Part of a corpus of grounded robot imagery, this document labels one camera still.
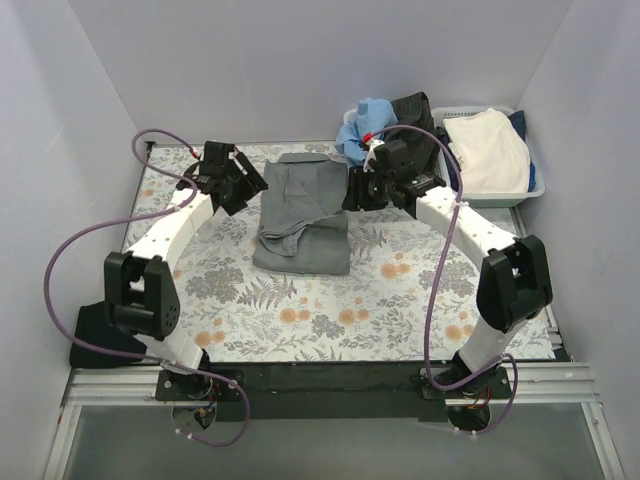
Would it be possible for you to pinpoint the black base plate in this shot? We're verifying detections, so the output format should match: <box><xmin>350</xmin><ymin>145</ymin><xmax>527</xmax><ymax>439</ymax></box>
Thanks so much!
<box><xmin>154</xmin><ymin>363</ymin><xmax>514</xmax><ymax>424</ymax></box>

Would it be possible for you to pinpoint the aluminium frame rail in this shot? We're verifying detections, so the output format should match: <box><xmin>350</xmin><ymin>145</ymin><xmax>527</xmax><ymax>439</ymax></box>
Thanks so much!
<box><xmin>63</xmin><ymin>362</ymin><xmax>601</xmax><ymax>406</ymax></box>

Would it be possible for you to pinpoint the grey long sleeve shirt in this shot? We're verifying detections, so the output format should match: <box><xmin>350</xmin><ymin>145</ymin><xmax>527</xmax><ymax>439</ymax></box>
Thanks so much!
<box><xmin>253</xmin><ymin>152</ymin><xmax>351</xmax><ymax>275</ymax></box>

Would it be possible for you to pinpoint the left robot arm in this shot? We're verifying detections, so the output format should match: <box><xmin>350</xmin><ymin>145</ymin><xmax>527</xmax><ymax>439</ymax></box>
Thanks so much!
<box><xmin>104</xmin><ymin>141</ymin><xmax>268</xmax><ymax>400</ymax></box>

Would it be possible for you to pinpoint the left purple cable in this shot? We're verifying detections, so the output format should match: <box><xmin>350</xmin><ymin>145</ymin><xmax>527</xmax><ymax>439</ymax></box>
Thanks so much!
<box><xmin>43</xmin><ymin>128</ymin><xmax>251</xmax><ymax>447</ymax></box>

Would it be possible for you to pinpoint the cream white folded shirt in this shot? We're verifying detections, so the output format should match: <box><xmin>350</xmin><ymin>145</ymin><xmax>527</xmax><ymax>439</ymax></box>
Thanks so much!
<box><xmin>442</xmin><ymin>107</ymin><xmax>530</xmax><ymax>194</ymax></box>

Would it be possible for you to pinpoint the light blue shirt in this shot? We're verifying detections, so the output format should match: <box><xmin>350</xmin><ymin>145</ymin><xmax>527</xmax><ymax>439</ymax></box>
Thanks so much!
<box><xmin>335</xmin><ymin>98</ymin><xmax>398</xmax><ymax>167</ymax></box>

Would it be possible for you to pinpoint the purple cable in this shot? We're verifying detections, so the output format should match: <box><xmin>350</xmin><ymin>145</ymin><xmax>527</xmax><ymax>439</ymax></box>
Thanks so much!
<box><xmin>43</xmin><ymin>128</ymin><xmax>251</xmax><ymax>447</ymax></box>
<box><xmin>362</xmin><ymin>124</ymin><xmax>519</xmax><ymax>437</ymax></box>

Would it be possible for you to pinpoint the navy blue folded garment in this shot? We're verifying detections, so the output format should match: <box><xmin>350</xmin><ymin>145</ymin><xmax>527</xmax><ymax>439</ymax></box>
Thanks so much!
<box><xmin>434</xmin><ymin>110</ymin><xmax>537</xmax><ymax>191</ymax></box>

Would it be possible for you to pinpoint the black folded shirt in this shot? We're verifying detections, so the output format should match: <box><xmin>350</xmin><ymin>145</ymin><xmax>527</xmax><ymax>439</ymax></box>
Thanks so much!
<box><xmin>69</xmin><ymin>302</ymin><xmax>146</xmax><ymax>369</ymax></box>

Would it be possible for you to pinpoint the dark striped shirt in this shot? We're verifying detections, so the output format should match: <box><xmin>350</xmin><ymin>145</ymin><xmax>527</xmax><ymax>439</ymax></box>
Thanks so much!
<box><xmin>385</xmin><ymin>92</ymin><xmax>440</xmax><ymax>174</ymax></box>

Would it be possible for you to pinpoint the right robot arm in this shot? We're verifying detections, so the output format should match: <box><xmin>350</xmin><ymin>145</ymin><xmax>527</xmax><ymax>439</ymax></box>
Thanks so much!
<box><xmin>343</xmin><ymin>135</ymin><xmax>553</xmax><ymax>398</ymax></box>

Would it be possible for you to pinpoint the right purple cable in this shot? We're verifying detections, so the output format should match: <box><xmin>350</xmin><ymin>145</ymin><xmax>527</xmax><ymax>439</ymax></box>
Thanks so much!
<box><xmin>362</xmin><ymin>124</ymin><xmax>519</xmax><ymax>437</ymax></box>

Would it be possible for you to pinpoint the left white plastic basket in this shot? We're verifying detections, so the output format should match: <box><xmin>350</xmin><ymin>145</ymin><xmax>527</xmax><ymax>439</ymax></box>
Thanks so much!
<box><xmin>343</xmin><ymin>108</ymin><xmax>358</xmax><ymax>130</ymax></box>

